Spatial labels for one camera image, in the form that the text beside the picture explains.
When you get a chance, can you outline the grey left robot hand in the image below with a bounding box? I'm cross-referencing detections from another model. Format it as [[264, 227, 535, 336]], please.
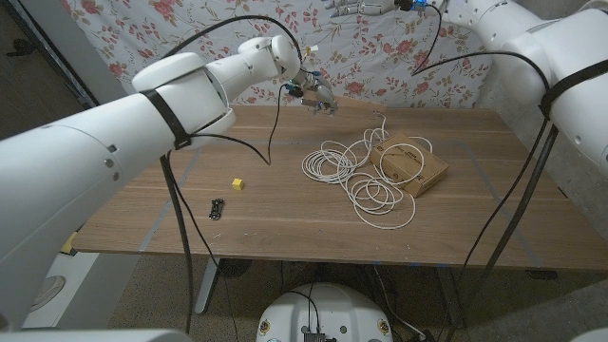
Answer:
[[300, 71, 339, 117]]

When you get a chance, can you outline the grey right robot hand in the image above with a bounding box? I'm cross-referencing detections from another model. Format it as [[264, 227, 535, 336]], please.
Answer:
[[324, 0, 398, 19]]

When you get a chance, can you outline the white Ethernet cable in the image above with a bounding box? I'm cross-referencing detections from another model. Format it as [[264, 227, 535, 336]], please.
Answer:
[[301, 111, 434, 231]]

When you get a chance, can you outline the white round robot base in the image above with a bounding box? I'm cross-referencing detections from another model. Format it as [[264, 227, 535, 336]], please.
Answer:
[[256, 282, 394, 342]]

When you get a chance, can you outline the brown cardboard package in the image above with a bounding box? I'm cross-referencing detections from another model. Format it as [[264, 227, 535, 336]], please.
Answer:
[[369, 132, 450, 199]]

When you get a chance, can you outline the floral backdrop cloth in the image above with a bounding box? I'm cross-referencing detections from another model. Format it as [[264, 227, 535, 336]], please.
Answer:
[[59, 0, 519, 120]]

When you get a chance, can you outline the dark round fan grille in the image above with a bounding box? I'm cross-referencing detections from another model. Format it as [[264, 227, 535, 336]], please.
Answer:
[[217, 258, 254, 280]]

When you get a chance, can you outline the white table leg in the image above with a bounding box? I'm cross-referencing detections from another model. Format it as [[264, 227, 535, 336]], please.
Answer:
[[194, 257, 222, 315]]

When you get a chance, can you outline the grey table leg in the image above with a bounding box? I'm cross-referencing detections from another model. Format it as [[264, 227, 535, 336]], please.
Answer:
[[435, 265, 466, 330]]

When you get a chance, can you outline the black floor object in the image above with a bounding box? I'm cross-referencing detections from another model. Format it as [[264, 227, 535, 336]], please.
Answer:
[[6, 38, 37, 59]]

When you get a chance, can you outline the white floor platform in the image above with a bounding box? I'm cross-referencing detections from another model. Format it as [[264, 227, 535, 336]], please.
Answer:
[[18, 251, 104, 330]]

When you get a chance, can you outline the white robot torso edge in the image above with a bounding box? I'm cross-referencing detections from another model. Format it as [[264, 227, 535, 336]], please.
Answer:
[[0, 328, 194, 342]]

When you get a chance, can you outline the white round disc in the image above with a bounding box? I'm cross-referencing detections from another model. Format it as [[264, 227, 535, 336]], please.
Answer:
[[28, 275, 67, 314]]

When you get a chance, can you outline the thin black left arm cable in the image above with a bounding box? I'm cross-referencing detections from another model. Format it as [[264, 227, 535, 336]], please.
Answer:
[[165, 84, 289, 342]]

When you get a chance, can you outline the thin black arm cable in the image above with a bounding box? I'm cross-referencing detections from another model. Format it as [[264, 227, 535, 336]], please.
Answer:
[[165, 84, 289, 342], [410, 4, 552, 342]]

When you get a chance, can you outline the black left arm strap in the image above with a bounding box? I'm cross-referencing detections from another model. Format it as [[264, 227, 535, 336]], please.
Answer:
[[141, 88, 193, 151]]

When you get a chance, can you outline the black arm strap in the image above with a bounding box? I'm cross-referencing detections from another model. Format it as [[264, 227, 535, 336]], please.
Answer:
[[141, 88, 193, 151], [539, 59, 608, 120]]

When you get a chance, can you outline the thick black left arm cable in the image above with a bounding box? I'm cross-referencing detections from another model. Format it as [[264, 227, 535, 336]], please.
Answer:
[[159, 14, 305, 333]]

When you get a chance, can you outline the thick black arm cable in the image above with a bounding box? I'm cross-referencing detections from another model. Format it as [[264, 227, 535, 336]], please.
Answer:
[[159, 14, 305, 333], [446, 123, 561, 342]]

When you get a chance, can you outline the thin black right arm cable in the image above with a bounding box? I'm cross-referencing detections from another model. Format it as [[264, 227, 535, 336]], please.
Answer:
[[410, 4, 552, 342]]

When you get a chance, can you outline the black right arm strap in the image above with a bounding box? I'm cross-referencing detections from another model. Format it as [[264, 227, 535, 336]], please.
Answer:
[[539, 59, 608, 120]]

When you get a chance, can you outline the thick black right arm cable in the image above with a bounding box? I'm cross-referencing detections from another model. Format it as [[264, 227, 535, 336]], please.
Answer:
[[446, 123, 561, 342]]

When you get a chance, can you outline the white floor cable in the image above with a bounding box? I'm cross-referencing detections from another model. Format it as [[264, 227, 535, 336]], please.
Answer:
[[371, 264, 425, 340]]

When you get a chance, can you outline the dark baseboard rail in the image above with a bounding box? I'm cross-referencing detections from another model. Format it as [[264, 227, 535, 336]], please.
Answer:
[[7, 0, 101, 109]]

